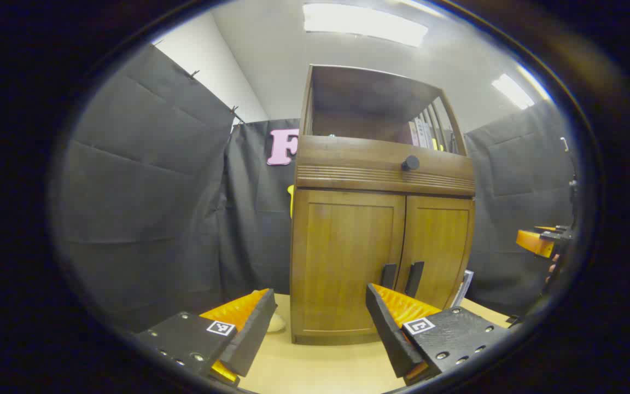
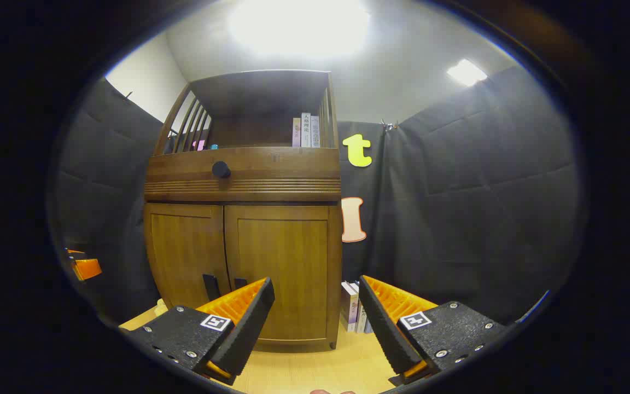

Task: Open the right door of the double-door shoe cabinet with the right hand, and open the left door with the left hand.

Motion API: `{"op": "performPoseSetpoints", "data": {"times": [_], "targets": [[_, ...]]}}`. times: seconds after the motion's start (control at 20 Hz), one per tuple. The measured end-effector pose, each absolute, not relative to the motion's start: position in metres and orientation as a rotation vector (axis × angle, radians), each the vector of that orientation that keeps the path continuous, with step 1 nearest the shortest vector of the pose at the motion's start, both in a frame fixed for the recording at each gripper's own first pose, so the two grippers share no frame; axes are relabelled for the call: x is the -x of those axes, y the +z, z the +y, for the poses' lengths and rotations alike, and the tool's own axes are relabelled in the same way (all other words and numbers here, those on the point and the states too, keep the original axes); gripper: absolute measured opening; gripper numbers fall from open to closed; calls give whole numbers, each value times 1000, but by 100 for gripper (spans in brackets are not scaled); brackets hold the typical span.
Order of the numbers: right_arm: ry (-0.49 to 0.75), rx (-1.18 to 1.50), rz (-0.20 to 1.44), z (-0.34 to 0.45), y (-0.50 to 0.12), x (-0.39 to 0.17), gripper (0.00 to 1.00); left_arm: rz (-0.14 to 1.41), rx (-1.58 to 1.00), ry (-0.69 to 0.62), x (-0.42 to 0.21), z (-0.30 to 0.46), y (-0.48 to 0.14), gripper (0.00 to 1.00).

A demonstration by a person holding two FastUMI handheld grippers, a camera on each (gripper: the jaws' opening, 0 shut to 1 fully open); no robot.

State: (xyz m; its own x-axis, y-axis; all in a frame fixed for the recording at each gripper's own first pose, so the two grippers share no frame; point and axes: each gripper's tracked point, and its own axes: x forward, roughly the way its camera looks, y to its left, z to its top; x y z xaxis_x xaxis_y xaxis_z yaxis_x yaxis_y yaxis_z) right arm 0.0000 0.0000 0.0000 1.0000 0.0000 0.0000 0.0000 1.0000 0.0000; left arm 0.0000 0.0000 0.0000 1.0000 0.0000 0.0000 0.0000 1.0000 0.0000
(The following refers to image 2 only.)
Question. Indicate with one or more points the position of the thin white book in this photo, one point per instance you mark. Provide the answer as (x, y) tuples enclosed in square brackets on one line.
[(361, 320)]

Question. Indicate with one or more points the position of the grey upright book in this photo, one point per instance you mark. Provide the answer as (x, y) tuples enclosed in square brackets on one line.
[(315, 132)]

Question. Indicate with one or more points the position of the wooden double-door shoe cabinet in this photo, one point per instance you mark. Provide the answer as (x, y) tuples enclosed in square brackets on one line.
[(271, 164)]

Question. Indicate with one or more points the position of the ceiling light panel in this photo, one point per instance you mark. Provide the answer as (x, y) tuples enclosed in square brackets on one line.
[(466, 72), (298, 24)]

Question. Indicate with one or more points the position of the black backdrop cloth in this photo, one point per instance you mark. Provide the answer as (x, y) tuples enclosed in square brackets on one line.
[(484, 191)]

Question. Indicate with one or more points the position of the blue book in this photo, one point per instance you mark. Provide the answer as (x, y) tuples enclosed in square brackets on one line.
[(368, 327)]

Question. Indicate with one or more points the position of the pink upright book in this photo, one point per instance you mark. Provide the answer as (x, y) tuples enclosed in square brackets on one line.
[(296, 134)]

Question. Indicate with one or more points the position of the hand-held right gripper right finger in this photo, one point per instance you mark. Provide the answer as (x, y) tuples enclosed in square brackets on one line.
[(383, 323)]

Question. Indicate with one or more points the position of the round black cabinet knob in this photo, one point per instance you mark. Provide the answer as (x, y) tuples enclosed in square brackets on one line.
[(221, 169)]

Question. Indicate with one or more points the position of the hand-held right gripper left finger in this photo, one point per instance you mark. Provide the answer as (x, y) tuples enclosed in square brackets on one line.
[(249, 323)]

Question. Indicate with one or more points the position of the metal backdrop clip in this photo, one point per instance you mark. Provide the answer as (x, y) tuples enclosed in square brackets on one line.
[(389, 126)]

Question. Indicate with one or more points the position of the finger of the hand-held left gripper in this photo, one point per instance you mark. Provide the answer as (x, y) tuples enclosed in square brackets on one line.
[(86, 268)]

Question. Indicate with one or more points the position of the white purple book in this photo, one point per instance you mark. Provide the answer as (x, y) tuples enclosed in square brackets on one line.
[(349, 306)]

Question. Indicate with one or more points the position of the wooden shoe cabinet door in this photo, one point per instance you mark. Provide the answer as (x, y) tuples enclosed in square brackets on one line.
[(184, 251), (287, 257)]

